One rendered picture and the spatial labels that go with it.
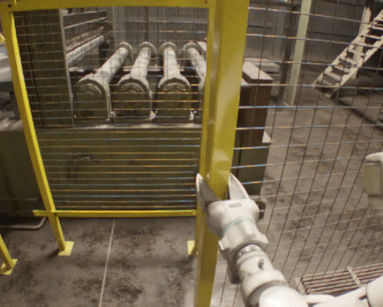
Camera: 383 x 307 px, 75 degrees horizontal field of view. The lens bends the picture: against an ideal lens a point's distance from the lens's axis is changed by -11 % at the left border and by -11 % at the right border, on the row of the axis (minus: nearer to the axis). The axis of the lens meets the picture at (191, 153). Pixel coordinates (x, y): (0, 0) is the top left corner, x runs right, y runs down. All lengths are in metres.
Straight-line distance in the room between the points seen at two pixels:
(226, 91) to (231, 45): 0.09
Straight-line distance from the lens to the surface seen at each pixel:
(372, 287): 0.40
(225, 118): 0.56
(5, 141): 2.66
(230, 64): 0.53
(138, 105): 2.23
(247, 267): 0.46
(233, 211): 0.53
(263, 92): 2.17
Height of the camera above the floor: 1.81
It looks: 29 degrees down
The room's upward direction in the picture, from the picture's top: 3 degrees clockwise
